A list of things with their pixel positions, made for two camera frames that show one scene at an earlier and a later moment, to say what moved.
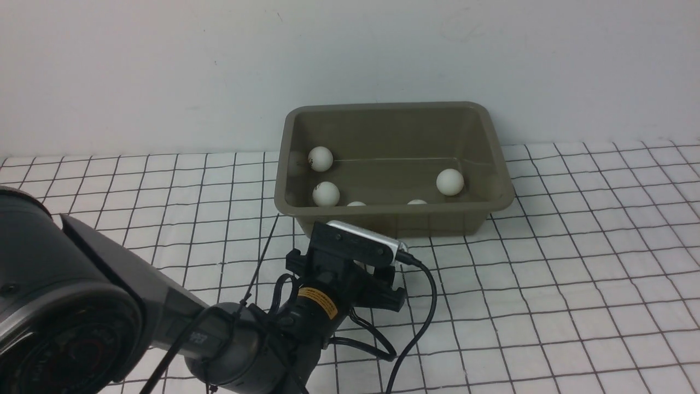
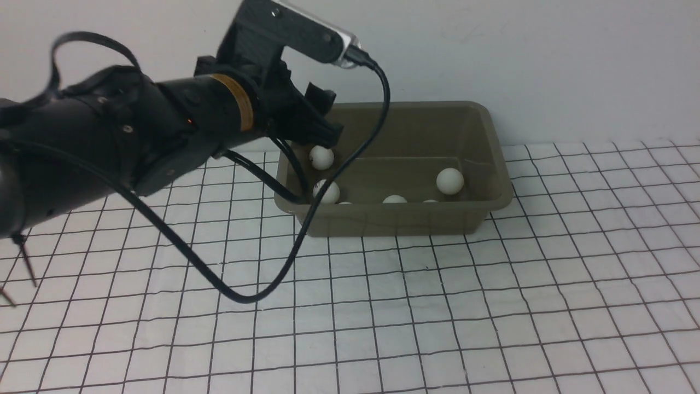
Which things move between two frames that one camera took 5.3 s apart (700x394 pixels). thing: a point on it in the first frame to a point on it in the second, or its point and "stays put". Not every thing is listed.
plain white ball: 320,158 stays put
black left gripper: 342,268 to 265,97
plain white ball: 326,193 stays put
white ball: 450,182 stays put
